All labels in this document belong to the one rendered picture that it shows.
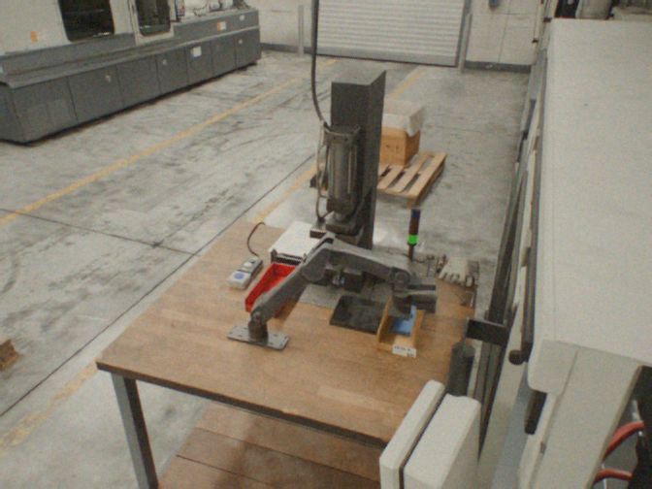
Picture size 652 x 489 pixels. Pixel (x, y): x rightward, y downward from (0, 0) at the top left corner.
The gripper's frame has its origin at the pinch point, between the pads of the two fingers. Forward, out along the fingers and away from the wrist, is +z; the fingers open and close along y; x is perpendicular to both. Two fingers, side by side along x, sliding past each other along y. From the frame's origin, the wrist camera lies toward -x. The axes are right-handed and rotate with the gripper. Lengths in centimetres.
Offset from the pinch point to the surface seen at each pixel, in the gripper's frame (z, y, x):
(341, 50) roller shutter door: 572, 768, 295
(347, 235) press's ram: -1.4, 23.9, 24.4
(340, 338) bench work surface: 5.2, -11.5, 18.4
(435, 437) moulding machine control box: -82, -47, -15
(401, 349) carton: 2.4, -11.3, -2.2
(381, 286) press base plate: 22.6, 17.2, 11.4
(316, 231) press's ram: -1.3, 23.3, 36.0
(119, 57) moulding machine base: 259, 361, 448
